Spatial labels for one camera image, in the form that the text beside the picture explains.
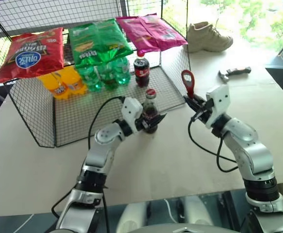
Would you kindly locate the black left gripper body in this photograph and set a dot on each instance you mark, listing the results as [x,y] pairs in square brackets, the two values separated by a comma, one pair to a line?
[144,123]

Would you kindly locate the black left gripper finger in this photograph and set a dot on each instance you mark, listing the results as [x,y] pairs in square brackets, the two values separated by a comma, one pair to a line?
[159,119]

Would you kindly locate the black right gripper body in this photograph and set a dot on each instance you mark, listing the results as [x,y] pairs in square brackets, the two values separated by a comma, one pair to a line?
[205,109]

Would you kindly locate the glass cola bottle red cap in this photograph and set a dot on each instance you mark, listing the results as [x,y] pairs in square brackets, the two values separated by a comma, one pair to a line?
[150,106]

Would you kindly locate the red bottle opener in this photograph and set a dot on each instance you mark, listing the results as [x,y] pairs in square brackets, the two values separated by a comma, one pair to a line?
[189,83]

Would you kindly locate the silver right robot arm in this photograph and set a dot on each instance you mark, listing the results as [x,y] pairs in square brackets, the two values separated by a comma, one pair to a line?
[250,150]

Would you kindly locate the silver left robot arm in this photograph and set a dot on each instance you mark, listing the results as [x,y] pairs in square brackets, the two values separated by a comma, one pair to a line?
[100,155]

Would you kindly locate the plastic cola bottle red cap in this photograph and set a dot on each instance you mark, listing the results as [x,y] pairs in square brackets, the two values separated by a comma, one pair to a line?
[142,70]

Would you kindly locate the green soda plastic bottle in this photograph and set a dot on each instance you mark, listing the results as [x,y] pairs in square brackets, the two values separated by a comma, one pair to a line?
[107,76]
[123,71]
[89,78]

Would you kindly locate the orange soda plastic bottle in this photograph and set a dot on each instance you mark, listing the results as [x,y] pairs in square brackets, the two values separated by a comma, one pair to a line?
[56,88]
[74,82]

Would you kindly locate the beige sneaker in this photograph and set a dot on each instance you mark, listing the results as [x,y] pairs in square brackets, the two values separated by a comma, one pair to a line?
[209,38]

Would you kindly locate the pink chip bag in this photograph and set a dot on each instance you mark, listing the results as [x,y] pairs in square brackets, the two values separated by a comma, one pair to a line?
[134,31]
[165,34]

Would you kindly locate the green chip bag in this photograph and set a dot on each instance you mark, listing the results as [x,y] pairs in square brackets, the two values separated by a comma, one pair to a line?
[85,53]
[112,36]

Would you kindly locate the white rounded shape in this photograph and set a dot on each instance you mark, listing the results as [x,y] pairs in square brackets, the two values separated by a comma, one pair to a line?
[198,211]
[131,216]

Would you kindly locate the grey robot torso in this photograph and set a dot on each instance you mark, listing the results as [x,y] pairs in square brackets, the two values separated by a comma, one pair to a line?
[187,229]

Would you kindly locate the red chip bag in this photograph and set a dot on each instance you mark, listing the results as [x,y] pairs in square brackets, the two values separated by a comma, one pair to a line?
[32,55]

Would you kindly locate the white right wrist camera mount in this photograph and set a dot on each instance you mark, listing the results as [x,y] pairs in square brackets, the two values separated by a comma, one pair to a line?
[219,104]

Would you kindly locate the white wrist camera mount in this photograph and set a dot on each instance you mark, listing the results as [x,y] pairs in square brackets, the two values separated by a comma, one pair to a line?
[219,104]
[131,109]

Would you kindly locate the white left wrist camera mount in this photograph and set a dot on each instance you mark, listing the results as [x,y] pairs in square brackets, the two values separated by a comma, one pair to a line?
[131,109]

